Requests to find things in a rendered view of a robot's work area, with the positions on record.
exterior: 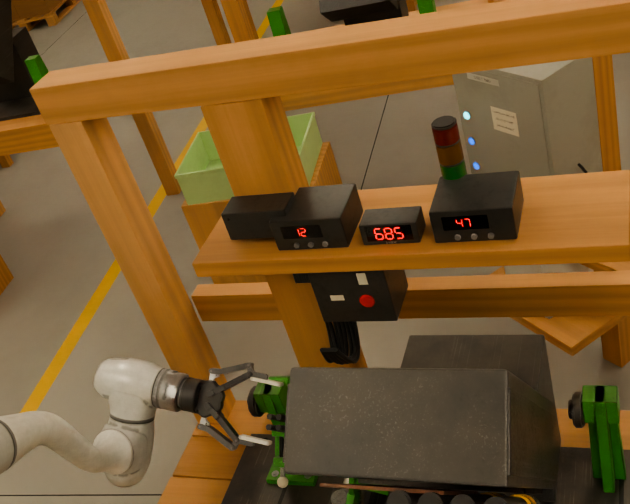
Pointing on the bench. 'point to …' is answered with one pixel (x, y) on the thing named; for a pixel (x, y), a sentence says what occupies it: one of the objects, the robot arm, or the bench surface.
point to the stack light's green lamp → (454, 171)
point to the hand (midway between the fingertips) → (270, 412)
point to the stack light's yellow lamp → (449, 157)
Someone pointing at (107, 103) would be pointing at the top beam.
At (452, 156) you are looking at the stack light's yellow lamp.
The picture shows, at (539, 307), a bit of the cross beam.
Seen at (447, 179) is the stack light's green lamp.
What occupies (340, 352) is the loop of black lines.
